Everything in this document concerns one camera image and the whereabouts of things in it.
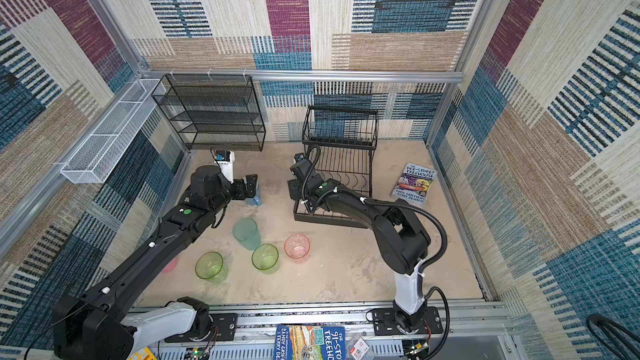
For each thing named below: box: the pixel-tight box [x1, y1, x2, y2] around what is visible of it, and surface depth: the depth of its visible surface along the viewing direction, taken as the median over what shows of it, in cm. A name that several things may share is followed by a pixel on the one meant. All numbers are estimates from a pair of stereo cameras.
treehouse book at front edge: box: [273, 325, 346, 360], surface depth 70 cm
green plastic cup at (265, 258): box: [251, 243, 280, 275], surface depth 86 cm
